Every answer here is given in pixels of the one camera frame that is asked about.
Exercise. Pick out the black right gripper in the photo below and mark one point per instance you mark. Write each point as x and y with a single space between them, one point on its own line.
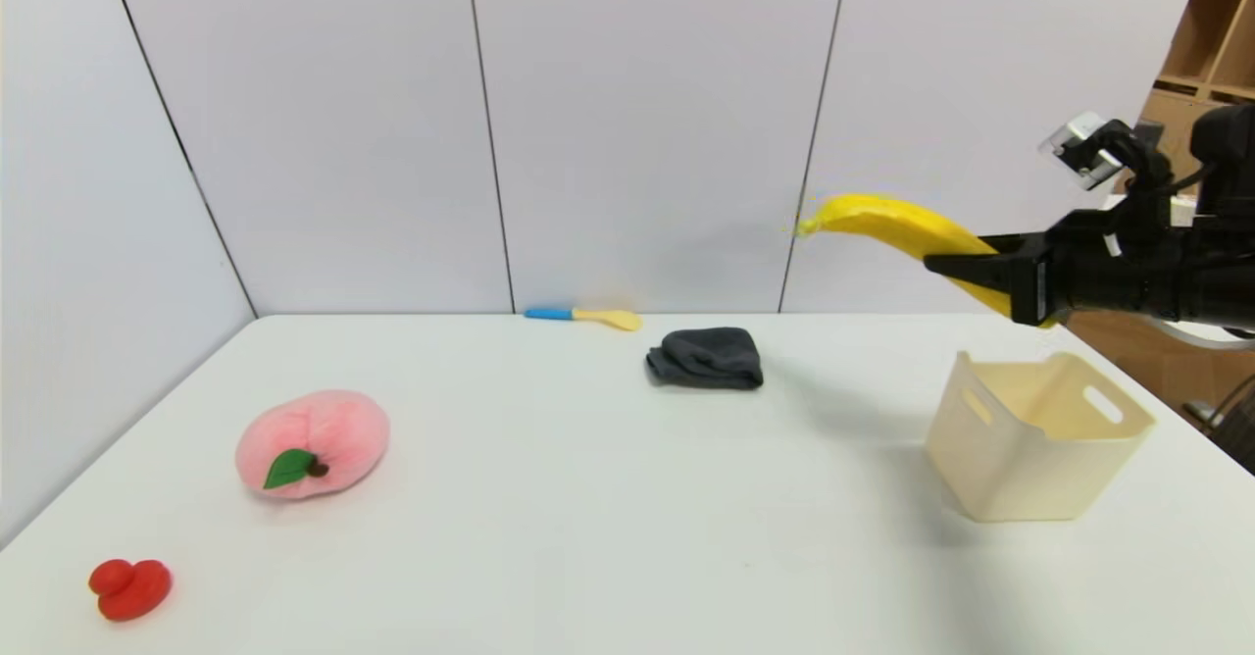
1029 287

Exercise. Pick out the yellow banana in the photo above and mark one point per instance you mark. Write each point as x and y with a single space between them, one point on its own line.
907 226

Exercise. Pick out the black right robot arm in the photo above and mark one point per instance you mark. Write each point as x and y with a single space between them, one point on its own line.
1226 243

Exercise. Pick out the cream plastic box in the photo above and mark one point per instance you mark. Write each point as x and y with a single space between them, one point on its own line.
1025 469

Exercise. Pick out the white side table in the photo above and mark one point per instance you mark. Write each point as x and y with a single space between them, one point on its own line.
1211 334

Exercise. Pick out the wooden shelf cabinet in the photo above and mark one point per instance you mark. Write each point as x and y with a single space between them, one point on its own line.
1201 47

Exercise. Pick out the black chair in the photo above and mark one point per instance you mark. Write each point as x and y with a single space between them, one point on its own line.
1235 429

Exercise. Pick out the dark grey folded cloth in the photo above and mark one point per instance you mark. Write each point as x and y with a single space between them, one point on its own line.
708 358

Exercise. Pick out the blue and yellow spoon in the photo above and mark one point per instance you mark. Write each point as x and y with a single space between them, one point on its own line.
588 317

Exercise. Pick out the pink plush peach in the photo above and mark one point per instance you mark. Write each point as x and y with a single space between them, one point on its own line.
324 434

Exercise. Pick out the red rubber duck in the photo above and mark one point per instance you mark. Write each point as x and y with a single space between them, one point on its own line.
132 588

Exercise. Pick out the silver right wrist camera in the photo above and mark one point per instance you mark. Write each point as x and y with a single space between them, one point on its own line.
1079 150

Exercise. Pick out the dark grey wall device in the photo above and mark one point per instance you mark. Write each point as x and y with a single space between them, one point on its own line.
1149 131

